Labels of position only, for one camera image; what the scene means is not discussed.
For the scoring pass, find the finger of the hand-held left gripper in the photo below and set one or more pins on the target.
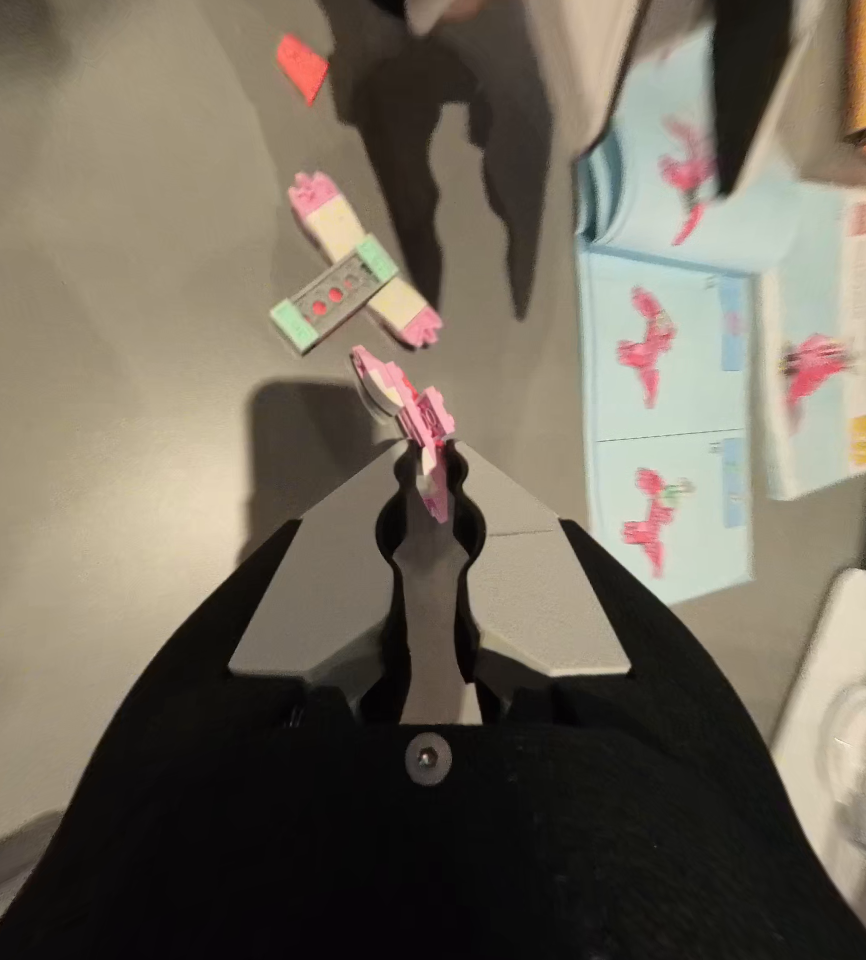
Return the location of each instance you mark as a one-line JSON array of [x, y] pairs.
[[583, 67], [748, 75]]

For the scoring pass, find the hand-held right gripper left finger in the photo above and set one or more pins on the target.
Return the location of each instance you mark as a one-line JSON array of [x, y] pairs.
[[305, 600]]

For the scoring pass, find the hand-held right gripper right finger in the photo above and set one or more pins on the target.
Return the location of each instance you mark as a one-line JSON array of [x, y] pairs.
[[545, 600]]

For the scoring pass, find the red pink cream brick body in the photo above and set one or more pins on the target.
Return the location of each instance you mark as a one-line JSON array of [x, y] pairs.
[[422, 412]]

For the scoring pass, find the open light blue instruction booklet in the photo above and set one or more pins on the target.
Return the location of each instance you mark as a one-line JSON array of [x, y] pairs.
[[703, 375]]

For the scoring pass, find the red toy brick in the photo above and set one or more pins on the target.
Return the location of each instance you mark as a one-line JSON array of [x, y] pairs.
[[302, 67]]

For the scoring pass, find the wooden book stand white base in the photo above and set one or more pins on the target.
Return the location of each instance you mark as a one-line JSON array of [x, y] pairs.
[[838, 637]]

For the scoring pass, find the closed instruction booklet yellow badge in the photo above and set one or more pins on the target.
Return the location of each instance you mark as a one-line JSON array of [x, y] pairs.
[[815, 450]]

